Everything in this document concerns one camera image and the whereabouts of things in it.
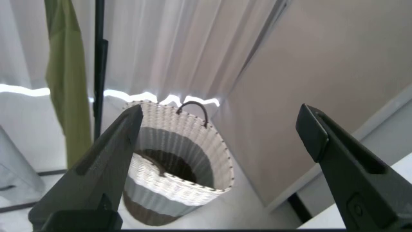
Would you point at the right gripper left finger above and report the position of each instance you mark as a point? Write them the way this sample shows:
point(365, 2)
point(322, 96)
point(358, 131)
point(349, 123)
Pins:
point(93, 193)

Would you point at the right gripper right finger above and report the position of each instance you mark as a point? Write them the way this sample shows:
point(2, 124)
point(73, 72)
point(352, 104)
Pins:
point(344, 180)

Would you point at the olive green garment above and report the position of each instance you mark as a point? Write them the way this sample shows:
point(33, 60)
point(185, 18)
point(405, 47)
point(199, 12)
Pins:
point(67, 80)

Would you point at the white laundry basket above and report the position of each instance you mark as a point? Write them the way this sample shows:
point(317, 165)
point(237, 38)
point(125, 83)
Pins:
point(180, 135)

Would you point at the black clothes rack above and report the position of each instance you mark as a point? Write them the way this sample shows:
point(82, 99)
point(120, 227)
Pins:
point(99, 64)

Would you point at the white curtain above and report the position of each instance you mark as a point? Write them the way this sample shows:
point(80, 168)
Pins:
point(161, 48)

